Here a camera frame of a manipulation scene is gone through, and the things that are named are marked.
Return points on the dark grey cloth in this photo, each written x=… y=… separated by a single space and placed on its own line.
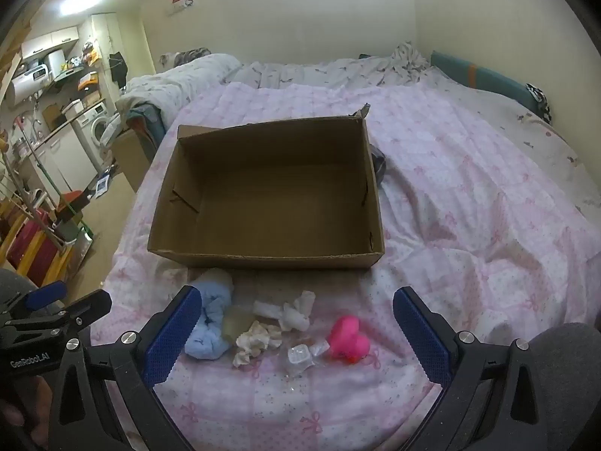
x=379 y=164

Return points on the crumpled cream tissue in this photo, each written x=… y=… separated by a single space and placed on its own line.
x=254 y=341

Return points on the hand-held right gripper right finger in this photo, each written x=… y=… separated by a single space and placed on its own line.
x=422 y=338

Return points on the printed paper sheet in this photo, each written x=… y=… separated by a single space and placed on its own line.
x=101 y=186

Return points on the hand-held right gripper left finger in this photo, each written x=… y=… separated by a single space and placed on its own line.
x=171 y=336

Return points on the pink bow print blanket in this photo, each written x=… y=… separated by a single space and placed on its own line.
x=469 y=221

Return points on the teal and orange cloth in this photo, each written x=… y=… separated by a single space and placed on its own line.
x=146 y=124

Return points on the red suitcase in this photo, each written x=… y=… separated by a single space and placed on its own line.
x=33 y=249

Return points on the black hanging clothes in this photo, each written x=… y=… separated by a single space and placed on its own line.
x=118 y=69

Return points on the white quilted duvet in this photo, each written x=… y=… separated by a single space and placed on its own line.
x=188 y=80

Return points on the white washing machine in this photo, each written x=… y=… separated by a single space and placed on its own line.
x=94 y=129

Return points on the person's right leg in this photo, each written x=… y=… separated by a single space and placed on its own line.
x=573 y=366

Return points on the orange stool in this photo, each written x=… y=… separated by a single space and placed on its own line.
x=76 y=198

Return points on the white wall cabinets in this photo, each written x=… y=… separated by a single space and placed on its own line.
x=49 y=43

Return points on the wall sticker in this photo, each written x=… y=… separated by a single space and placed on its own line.
x=182 y=1

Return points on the brown cardboard box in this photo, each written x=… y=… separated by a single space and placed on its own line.
x=281 y=197

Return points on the plain cardboard carton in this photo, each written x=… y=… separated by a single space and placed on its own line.
x=131 y=159

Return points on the clear plastic wrapper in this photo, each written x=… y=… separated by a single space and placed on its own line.
x=320 y=348

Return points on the white wrapper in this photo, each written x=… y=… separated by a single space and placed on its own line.
x=298 y=312

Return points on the person's left hand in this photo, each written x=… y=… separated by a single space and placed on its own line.
x=19 y=411

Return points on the teal pillow with orange stripe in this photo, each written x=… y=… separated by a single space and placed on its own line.
x=493 y=80

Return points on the pink plush toy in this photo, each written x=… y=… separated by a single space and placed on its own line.
x=347 y=338

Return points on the white water heater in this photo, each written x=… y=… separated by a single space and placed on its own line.
x=29 y=82

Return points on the white base cabinet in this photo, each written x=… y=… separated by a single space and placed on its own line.
x=63 y=157

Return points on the ceiling light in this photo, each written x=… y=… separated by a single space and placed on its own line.
x=91 y=1

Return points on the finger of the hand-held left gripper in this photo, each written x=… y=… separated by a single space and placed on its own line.
x=89 y=304
x=47 y=294

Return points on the light blue plush toy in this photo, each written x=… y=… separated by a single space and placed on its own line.
x=211 y=329

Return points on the clear plastic cup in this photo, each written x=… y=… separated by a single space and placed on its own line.
x=299 y=355

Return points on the black white patterned cloth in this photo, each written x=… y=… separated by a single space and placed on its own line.
x=540 y=101

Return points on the white cloth piece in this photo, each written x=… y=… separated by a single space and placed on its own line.
x=268 y=309

